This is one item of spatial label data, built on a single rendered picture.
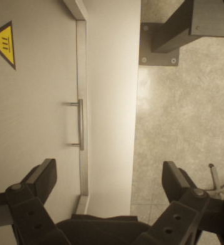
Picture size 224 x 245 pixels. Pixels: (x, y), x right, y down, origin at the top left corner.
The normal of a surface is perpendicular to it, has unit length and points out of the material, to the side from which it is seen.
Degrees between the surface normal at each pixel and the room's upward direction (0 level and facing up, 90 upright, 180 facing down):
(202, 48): 0
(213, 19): 0
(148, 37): 0
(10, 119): 90
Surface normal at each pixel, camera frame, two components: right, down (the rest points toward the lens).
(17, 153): 1.00, 0.03
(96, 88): -0.03, 0.25
